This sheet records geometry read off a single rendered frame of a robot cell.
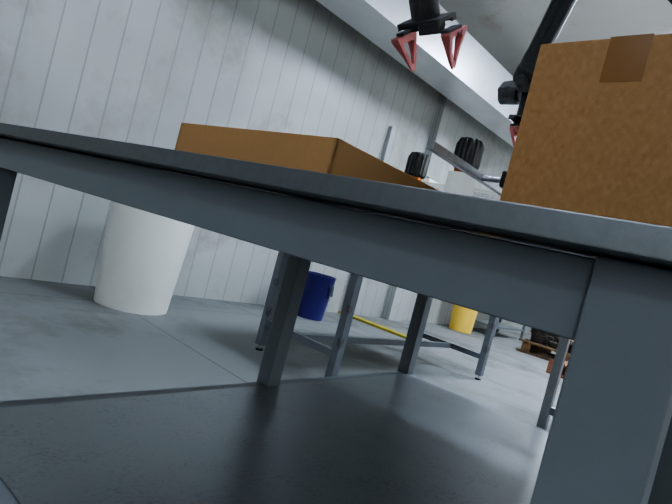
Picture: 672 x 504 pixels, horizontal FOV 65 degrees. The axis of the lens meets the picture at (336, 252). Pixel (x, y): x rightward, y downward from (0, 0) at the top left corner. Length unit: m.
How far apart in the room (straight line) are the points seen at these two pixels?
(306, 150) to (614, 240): 0.30
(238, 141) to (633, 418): 0.45
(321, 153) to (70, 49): 3.66
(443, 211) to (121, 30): 3.96
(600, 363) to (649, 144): 0.41
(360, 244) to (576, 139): 0.39
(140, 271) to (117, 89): 1.38
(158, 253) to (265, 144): 3.00
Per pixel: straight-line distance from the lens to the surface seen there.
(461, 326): 7.48
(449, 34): 1.08
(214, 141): 0.64
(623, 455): 0.39
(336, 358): 2.87
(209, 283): 4.76
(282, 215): 0.55
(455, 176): 1.61
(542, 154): 0.78
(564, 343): 2.70
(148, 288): 3.59
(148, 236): 3.52
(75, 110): 4.10
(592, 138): 0.76
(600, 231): 0.36
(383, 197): 0.42
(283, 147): 0.55
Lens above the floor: 0.77
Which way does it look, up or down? 1 degrees down
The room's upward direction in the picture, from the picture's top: 15 degrees clockwise
